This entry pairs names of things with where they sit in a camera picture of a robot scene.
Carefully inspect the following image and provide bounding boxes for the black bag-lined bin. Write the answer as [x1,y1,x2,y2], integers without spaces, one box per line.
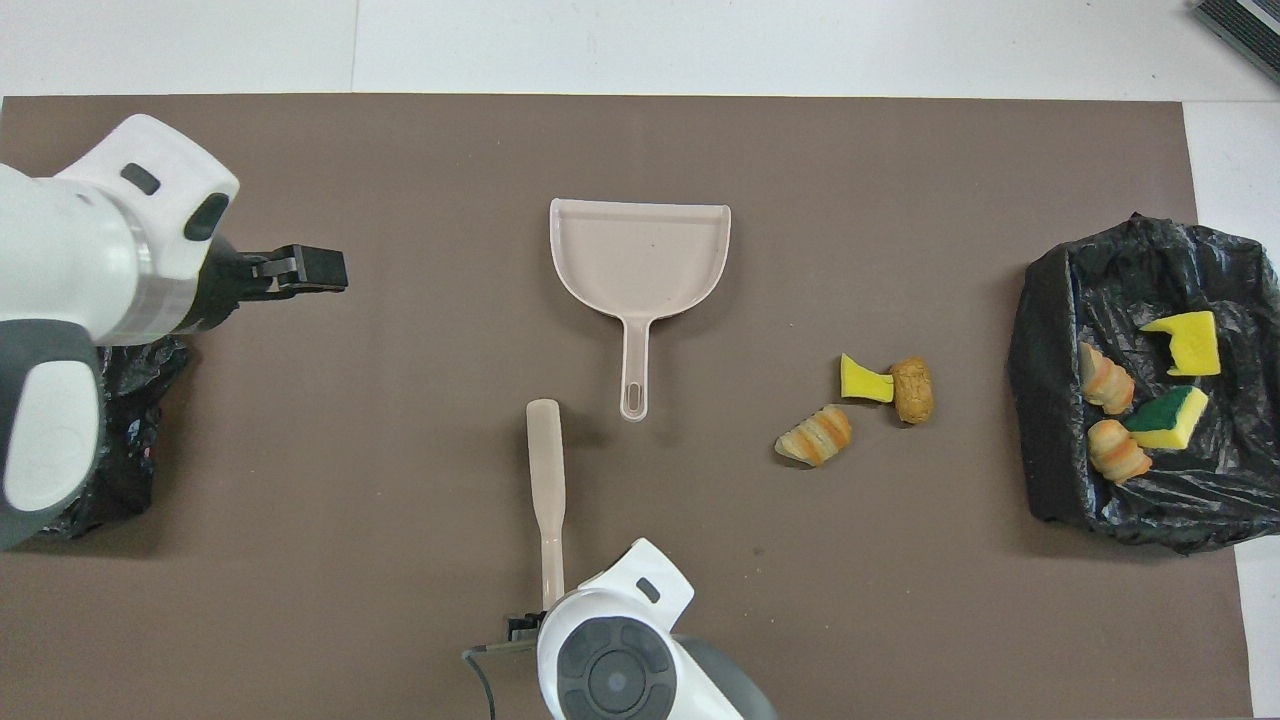
[1007,212,1280,554]
[35,333,191,542]

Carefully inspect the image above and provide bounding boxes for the brown toy bread roll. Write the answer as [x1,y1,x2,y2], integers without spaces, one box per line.
[891,356,935,426]

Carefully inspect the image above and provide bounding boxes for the large yellow sponge piece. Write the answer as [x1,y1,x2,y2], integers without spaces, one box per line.
[1139,310,1223,378]

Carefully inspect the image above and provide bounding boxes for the brown table mat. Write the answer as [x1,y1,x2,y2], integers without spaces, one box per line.
[0,94,1254,720]

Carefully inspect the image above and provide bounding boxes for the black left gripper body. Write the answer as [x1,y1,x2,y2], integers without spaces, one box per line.
[184,234,261,337]

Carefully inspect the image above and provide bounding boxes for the small yellow sponge piece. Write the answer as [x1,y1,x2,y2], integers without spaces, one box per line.
[840,352,895,405]

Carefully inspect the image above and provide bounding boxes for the striped toy croissant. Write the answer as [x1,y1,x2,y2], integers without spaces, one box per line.
[1087,419,1153,485]
[1078,341,1137,417]
[774,403,854,468]

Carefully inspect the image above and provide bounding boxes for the beige plastic dustpan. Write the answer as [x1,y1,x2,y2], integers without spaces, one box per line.
[548,197,733,423]

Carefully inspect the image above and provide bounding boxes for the green and yellow sponge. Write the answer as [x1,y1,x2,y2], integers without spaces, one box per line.
[1123,385,1211,451]

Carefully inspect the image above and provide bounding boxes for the beige hand brush black bristles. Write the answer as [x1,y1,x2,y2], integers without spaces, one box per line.
[525,398,569,613]

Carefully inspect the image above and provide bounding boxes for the grey ridged panel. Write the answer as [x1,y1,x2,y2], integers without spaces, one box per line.
[1195,0,1280,83]

